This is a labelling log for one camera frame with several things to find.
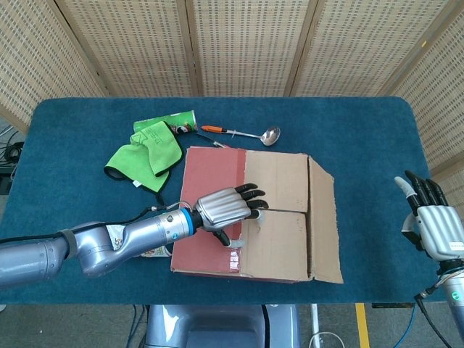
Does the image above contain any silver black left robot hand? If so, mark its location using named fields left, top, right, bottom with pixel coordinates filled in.
left=194, top=183, right=270, bottom=251

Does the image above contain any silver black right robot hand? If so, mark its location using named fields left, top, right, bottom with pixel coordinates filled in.
left=394, top=170, right=464, bottom=264

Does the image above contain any red cardboard shipping box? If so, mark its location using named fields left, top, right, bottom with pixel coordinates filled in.
left=170, top=145, right=344, bottom=285

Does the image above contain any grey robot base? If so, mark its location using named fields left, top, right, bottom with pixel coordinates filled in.
left=144, top=304, right=302, bottom=348

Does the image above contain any green microfiber cloth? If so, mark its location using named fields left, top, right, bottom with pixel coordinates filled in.
left=104, top=121, right=183, bottom=193

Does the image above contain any green chips can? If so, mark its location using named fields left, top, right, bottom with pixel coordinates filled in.
left=133, top=110, right=199, bottom=136

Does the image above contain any white pole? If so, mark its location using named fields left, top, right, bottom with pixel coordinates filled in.
left=310, top=303, right=320, bottom=340

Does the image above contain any woven bamboo folding screen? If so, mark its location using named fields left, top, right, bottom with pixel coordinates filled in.
left=0, top=0, right=464, bottom=207

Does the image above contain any black handled thin utensil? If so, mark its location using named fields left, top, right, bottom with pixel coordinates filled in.
left=195, top=133, right=228, bottom=149

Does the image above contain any steel ladle orange handle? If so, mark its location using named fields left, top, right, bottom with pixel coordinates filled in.
left=201, top=125, right=282, bottom=146

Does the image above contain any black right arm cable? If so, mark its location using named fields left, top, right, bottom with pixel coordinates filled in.
left=415, top=286, right=454, bottom=348

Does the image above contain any blue floor cable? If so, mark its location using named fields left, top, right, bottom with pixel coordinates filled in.
left=393, top=304, right=417, bottom=348

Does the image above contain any white floor cable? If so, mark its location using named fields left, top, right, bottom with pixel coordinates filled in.
left=307, top=330, right=345, bottom=348

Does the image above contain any black floor cable bundle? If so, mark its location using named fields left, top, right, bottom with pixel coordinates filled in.
left=0, top=123, right=25, bottom=162

